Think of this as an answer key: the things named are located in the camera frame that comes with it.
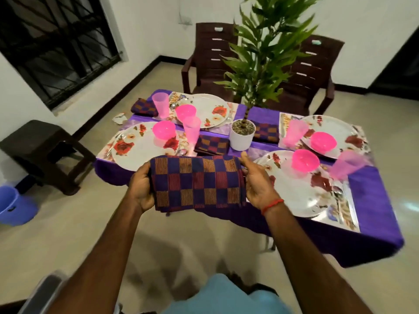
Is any person's teal t-shirt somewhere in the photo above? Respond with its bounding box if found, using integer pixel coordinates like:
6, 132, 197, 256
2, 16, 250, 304
162, 273, 293, 314

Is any person's left forearm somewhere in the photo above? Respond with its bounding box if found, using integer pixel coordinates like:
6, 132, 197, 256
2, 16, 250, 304
49, 199, 146, 314

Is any black stool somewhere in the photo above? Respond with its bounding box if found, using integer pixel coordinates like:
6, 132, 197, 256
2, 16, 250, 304
0, 119, 97, 196

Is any person's left hand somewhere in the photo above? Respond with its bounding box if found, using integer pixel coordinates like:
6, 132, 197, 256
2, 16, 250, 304
126, 160, 158, 213

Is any red wrist thread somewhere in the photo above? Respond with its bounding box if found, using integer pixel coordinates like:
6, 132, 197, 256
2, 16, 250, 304
261, 198, 285, 216

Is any person's right hand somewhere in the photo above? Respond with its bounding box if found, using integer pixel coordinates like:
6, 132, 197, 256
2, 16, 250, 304
239, 151, 284, 212

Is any white floral plate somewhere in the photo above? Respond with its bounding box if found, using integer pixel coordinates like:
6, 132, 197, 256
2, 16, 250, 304
255, 150, 348, 218
174, 93, 231, 130
111, 121, 182, 172
296, 115, 365, 160

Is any blue plastic bucket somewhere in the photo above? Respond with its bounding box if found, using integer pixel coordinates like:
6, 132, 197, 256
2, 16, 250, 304
0, 185, 39, 227

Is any pink plastic bowl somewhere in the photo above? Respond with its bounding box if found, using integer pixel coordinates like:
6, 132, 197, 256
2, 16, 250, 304
175, 104, 199, 123
308, 131, 339, 155
152, 120, 178, 142

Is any checkered purple orange cloth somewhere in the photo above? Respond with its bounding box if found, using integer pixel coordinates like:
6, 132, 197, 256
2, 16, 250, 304
253, 122, 282, 144
194, 133, 230, 157
130, 97, 160, 119
149, 154, 247, 214

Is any green plant in white pot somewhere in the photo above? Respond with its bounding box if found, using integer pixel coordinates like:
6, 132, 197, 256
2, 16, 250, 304
216, 0, 323, 153

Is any person's right forearm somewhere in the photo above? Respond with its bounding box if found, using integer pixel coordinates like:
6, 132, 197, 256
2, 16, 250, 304
263, 205, 374, 314

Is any grey plastic tray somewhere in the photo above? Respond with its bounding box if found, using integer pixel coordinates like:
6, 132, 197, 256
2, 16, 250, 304
18, 271, 70, 314

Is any black metal grille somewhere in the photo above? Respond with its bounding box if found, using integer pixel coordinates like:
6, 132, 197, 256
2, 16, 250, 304
0, 0, 125, 110

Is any purple tablecloth table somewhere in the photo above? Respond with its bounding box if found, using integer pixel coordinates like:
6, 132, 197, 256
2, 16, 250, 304
93, 88, 405, 269

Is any brown plastic chair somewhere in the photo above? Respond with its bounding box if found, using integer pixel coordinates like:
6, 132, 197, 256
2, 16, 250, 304
181, 23, 240, 102
262, 34, 346, 117

